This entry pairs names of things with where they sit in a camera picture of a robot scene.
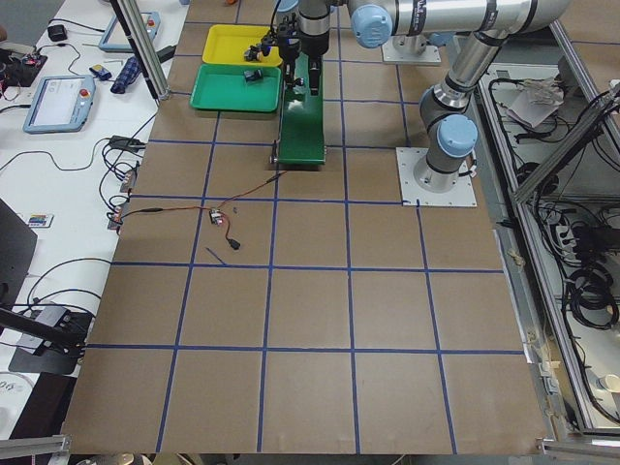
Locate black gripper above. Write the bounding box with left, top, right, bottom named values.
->
left=300, top=36, right=328, bottom=96
left=261, top=14, right=300, bottom=88

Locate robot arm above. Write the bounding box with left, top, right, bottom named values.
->
left=259, top=1, right=331, bottom=96
left=297, top=1, right=570, bottom=132

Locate yellow plastic tray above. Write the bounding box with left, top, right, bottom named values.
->
left=202, top=24, right=282, bottom=67

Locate green conveyor belt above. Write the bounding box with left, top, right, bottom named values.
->
left=270, top=53, right=326, bottom=167

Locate green plastic tray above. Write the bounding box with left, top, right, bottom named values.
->
left=190, top=64, right=282, bottom=112

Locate folded plaid umbrella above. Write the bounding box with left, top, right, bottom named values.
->
left=110, top=56, right=141, bottom=95

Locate motor controller circuit board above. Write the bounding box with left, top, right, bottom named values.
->
left=208, top=208, right=225, bottom=226

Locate far teach pendant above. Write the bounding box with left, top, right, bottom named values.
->
left=97, top=12, right=164, bottom=53

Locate teach pendant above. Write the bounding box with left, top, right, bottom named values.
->
left=22, top=75, right=96, bottom=134
left=97, top=12, right=164, bottom=53

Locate near teach pendant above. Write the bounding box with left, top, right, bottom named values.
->
left=22, top=75, right=96, bottom=134

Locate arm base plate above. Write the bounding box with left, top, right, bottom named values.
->
left=382, top=36, right=442, bottom=66
left=395, top=147, right=478, bottom=208

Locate aluminium frame post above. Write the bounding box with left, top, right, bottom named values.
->
left=110, top=0, right=170, bottom=102

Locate black rocker switch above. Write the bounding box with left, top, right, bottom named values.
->
left=228, top=238, right=241, bottom=250

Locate red black power cable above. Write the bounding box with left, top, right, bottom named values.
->
left=118, top=169, right=292, bottom=219

